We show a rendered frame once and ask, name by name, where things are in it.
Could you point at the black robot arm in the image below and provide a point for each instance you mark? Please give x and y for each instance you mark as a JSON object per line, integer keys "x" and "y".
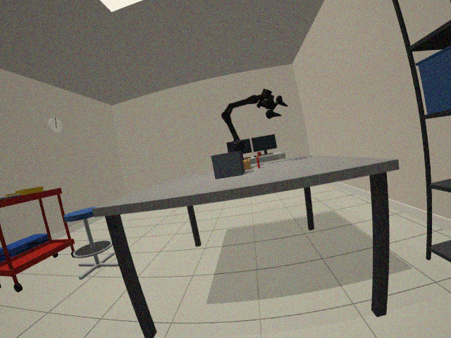
{"x": 266, "y": 96}

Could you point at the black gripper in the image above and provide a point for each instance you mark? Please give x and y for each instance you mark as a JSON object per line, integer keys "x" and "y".
{"x": 270, "y": 113}

